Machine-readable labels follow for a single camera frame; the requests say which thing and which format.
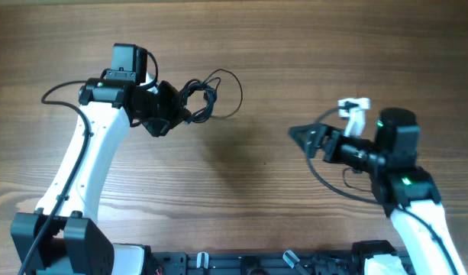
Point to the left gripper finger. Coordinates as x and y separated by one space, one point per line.
158 127
172 103

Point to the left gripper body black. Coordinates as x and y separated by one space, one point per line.
149 109

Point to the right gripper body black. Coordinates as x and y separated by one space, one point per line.
329 142

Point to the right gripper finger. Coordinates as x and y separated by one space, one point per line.
310 143
314 128

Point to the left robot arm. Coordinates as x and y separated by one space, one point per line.
61 235

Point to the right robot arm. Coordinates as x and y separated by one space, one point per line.
406 192

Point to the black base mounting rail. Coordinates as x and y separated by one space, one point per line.
204 263

